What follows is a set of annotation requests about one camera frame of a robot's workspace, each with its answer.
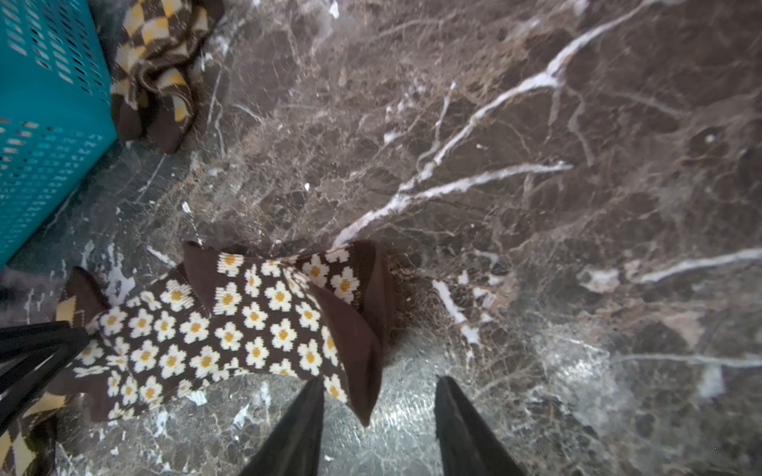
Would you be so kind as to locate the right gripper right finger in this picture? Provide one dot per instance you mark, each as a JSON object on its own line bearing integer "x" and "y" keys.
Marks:
{"x": 467, "y": 444}

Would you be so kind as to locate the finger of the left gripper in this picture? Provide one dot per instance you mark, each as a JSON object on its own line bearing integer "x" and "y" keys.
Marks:
{"x": 31, "y": 356}

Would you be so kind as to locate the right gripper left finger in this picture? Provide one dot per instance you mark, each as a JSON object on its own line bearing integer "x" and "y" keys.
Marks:
{"x": 294, "y": 446}

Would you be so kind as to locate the dark brown argyle sock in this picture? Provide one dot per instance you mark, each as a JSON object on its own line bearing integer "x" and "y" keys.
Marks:
{"x": 28, "y": 446}
{"x": 150, "y": 94}

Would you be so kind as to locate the daisy sock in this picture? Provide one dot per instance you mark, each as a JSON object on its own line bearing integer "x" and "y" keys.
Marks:
{"x": 342, "y": 297}
{"x": 164, "y": 344}

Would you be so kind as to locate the teal plastic basket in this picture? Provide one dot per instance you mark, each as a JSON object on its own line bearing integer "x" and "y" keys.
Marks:
{"x": 55, "y": 110}

